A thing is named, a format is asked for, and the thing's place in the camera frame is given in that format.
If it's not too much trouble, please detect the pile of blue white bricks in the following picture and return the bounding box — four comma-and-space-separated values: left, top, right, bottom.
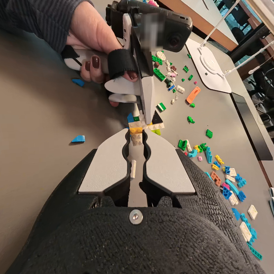
177, 139, 264, 261

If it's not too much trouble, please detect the black office chair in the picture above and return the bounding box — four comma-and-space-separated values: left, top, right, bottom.
248, 68, 274, 108

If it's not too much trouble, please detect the white flat stand base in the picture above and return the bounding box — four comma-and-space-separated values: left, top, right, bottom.
185, 38, 233, 94

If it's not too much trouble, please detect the person's left hand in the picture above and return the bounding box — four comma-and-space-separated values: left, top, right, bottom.
66, 1, 139, 107

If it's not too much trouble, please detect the pile of small mixed bricks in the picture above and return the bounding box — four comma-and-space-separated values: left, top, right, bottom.
151, 50, 186, 105

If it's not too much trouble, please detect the white yellow toy brick assembly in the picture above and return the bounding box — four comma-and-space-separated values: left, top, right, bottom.
127, 109, 165, 147

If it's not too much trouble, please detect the orange brick separator tool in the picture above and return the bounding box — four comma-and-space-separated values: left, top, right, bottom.
186, 86, 201, 104

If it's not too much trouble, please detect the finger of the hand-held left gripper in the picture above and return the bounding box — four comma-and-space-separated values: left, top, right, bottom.
139, 76, 156, 125

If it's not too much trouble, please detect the grey desk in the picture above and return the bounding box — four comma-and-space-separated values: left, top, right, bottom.
0, 29, 274, 274

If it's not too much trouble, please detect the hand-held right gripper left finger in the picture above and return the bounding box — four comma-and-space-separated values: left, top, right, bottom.
78, 128, 131, 195

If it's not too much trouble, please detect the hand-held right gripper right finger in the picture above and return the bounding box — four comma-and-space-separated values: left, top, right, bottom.
142, 130, 196, 196

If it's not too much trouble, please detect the black flat tablet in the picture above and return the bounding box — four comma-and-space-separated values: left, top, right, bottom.
230, 92, 273, 161

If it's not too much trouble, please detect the person's left forearm dark sleeve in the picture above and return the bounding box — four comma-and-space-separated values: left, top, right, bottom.
0, 0, 95, 54

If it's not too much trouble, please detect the clear stand rod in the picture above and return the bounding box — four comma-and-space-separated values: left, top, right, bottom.
201, 0, 240, 47
224, 42, 274, 75

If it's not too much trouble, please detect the wooden edged neighbour desk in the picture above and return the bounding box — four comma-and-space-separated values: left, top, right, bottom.
158, 0, 239, 51

